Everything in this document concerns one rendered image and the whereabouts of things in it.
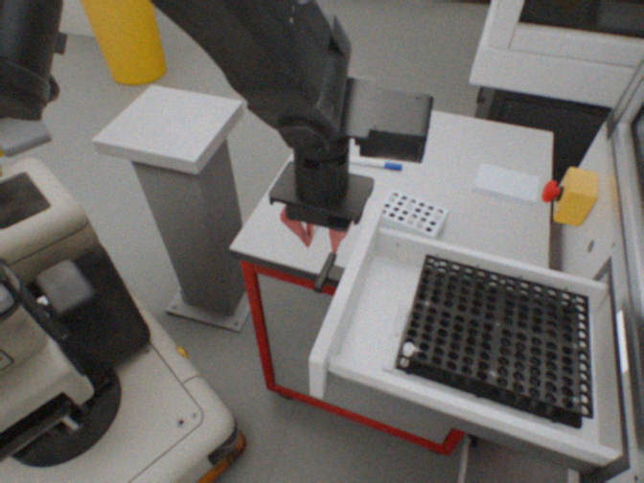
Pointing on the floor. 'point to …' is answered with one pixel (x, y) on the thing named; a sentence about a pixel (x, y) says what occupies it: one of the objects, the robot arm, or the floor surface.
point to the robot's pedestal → (188, 195)
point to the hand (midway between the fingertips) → (322, 242)
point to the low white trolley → (260, 300)
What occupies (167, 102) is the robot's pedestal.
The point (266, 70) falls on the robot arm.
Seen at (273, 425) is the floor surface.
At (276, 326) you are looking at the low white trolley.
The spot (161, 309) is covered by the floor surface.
